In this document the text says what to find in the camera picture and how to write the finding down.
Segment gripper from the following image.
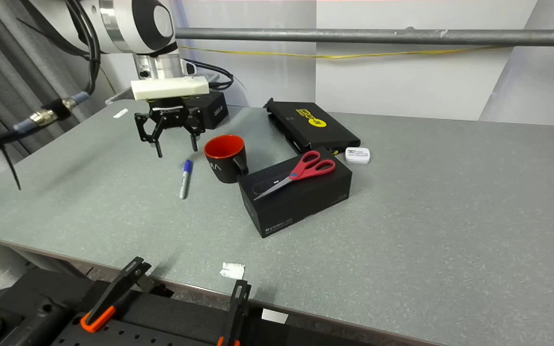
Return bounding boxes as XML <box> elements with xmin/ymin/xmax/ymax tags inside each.
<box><xmin>134</xmin><ymin>98</ymin><xmax>207</xmax><ymax>159</ymax></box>

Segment blue capped grey marker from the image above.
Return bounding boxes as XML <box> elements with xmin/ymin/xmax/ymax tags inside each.
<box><xmin>179</xmin><ymin>159</ymin><xmax>194</xmax><ymax>200</ymax></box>

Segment black mug with red inside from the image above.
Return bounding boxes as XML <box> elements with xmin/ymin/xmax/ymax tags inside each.
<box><xmin>203</xmin><ymin>134</ymin><xmax>250</xmax><ymax>185</ymax></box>

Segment small black cube box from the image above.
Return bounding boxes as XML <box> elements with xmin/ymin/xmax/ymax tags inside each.
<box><xmin>181</xmin><ymin>90</ymin><xmax>230</xmax><ymax>130</ymax></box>

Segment flat black box yellow print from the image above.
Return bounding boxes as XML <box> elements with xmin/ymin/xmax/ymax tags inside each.
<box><xmin>262</xmin><ymin>97</ymin><xmax>362</xmax><ymax>156</ymax></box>

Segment tall black cardboard box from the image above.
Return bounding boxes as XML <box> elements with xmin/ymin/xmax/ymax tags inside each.
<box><xmin>237</xmin><ymin>147</ymin><xmax>354</xmax><ymax>239</ymax></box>

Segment crumpled white tape piece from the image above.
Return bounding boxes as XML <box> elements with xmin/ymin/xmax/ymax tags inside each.
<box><xmin>219</xmin><ymin>262</ymin><xmax>246</xmax><ymax>280</ymax></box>

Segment black orange spring clamp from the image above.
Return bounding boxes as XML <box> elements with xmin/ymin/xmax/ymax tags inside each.
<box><xmin>79</xmin><ymin>256</ymin><xmax>153</xmax><ymax>334</ymax></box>
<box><xmin>216</xmin><ymin>280</ymin><xmax>253</xmax><ymax>346</ymax></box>

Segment small white tin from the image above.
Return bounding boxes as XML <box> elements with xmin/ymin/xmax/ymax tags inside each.
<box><xmin>344</xmin><ymin>147</ymin><xmax>371</xmax><ymax>165</ymax></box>

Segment white label strip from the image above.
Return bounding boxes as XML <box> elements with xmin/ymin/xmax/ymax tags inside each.
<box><xmin>261</xmin><ymin>309</ymin><xmax>290</xmax><ymax>324</ymax></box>

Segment grey metal pipe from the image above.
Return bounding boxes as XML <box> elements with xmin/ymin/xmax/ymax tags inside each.
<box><xmin>175</xmin><ymin>27</ymin><xmax>554</xmax><ymax>48</ymax></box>

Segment red handled scissors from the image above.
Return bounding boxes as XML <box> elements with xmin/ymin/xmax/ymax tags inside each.
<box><xmin>253</xmin><ymin>150</ymin><xmax>337</xmax><ymax>201</ymax></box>

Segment black perforated mount plate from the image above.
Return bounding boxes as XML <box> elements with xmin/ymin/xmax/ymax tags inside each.
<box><xmin>0</xmin><ymin>266</ymin><xmax>354</xmax><ymax>346</ymax></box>

